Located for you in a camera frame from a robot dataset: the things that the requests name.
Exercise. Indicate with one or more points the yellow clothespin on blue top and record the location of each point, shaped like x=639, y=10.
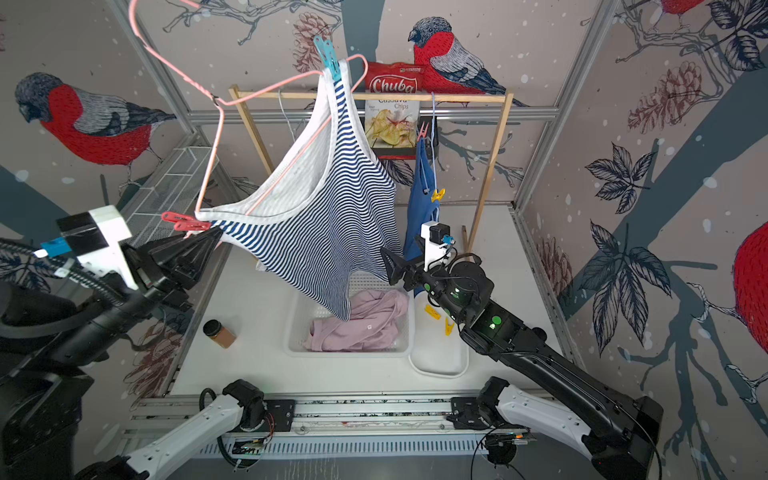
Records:
x=437, y=195

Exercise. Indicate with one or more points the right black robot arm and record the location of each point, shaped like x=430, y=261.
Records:
x=616, y=433

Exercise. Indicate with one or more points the striped tank top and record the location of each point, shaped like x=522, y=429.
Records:
x=326, y=210

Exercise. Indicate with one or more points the white wire mesh shelf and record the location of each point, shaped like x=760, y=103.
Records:
x=173, y=187

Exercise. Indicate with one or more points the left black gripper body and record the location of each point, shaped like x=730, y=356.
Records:
x=157, y=290

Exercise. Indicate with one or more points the white plastic tray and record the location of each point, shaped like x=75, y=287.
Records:
x=433, y=353

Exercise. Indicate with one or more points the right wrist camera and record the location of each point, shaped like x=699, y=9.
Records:
x=438, y=244

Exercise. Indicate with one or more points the red clothespin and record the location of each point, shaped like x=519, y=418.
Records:
x=424, y=130
x=185, y=223

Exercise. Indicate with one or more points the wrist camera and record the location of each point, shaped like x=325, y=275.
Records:
x=438, y=244
x=94, y=238

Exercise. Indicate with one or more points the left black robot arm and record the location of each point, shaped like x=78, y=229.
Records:
x=46, y=342

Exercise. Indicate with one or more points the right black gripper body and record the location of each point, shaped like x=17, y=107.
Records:
x=432, y=285

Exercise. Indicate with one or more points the wooden clothes rack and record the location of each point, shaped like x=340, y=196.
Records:
x=239, y=101

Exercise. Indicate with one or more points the red clothespin on blue top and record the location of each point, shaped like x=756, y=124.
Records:
x=424, y=130

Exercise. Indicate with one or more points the blue tank top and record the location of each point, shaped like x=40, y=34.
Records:
x=421, y=208

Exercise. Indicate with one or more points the red chips bag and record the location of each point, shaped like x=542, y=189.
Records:
x=391, y=125

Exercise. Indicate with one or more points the white wire hanger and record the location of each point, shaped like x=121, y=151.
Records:
x=292, y=129

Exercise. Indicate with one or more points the white perforated basket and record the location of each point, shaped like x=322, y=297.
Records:
x=304, y=310

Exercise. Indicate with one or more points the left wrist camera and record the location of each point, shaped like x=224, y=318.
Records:
x=94, y=238

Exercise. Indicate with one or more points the pink tank top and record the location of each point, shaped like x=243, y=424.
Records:
x=372, y=325

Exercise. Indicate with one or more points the brown box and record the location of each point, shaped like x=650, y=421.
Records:
x=217, y=332

